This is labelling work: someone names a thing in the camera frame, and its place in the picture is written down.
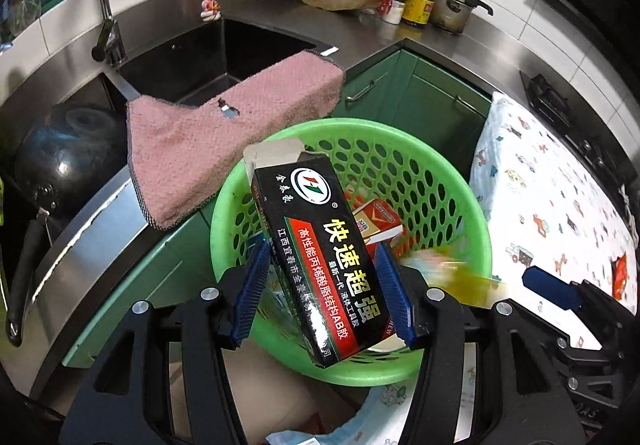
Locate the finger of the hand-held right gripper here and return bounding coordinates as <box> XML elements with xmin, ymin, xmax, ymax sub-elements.
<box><xmin>521</xmin><ymin>266</ymin><xmax>633</xmax><ymax>332</ymax></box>

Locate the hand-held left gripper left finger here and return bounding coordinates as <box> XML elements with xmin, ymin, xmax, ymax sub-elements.
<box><xmin>60</xmin><ymin>240</ymin><xmax>273</xmax><ymax>445</ymax></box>

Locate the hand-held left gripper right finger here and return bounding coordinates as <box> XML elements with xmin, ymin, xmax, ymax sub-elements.
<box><xmin>375</xmin><ymin>242</ymin><xmax>586</xmax><ymax>445</ymax></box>

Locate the black glue box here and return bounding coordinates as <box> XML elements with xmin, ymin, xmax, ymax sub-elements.
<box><xmin>243</xmin><ymin>140</ymin><xmax>408</xmax><ymax>368</ymax></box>

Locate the green plastic basket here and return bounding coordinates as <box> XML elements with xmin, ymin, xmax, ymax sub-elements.
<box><xmin>210</xmin><ymin>118</ymin><xmax>493</xmax><ymax>388</ymax></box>

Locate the orange snack wrapper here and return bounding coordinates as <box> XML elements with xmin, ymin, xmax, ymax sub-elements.
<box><xmin>611</xmin><ymin>252</ymin><xmax>631</xmax><ymax>301</ymax></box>

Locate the red white cigarette box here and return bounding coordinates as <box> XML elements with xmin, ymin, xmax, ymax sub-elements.
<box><xmin>350</xmin><ymin>198</ymin><xmax>405</xmax><ymax>246</ymax></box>

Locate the printed white tablecloth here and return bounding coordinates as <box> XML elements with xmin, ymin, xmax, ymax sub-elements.
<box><xmin>350</xmin><ymin>90</ymin><xmax>640</xmax><ymax>445</ymax></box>

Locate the pink towel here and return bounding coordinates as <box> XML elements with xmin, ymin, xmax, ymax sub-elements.
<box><xmin>125</xmin><ymin>50</ymin><xmax>346</xmax><ymax>231</ymax></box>

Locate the black gas stove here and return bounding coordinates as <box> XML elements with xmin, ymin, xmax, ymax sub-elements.
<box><xmin>520</xmin><ymin>70</ymin><xmax>640</xmax><ymax>206</ymax></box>

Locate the green kitchen cabinet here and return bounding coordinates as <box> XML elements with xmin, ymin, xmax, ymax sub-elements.
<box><xmin>62</xmin><ymin>49</ymin><xmax>493</xmax><ymax>371</ymax></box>

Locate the black wok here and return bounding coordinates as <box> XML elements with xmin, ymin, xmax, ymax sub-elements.
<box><xmin>5</xmin><ymin>102</ymin><xmax>128</xmax><ymax>346</ymax></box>

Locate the dark kitchen sink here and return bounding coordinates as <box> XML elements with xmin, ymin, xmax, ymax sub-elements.
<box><xmin>102</xmin><ymin>15</ymin><xmax>333</xmax><ymax>111</ymax></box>

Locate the yellow label sauce jar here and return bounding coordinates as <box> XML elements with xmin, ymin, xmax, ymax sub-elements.
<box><xmin>402</xmin><ymin>0</ymin><xmax>433</xmax><ymax>27</ymax></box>

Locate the steel cooking pot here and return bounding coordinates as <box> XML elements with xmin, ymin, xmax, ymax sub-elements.
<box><xmin>430</xmin><ymin>0</ymin><xmax>494</xmax><ymax>35</ymax></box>

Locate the glass jar blue lid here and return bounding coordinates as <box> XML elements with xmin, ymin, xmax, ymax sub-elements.
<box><xmin>6</xmin><ymin>0</ymin><xmax>44</xmax><ymax>35</ymax></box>

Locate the metal cabinet handle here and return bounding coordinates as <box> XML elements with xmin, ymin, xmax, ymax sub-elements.
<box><xmin>454</xmin><ymin>95</ymin><xmax>489</xmax><ymax>119</ymax></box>
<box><xmin>345</xmin><ymin>84</ymin><xmax>387</xmax><ymax>104</ymax></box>

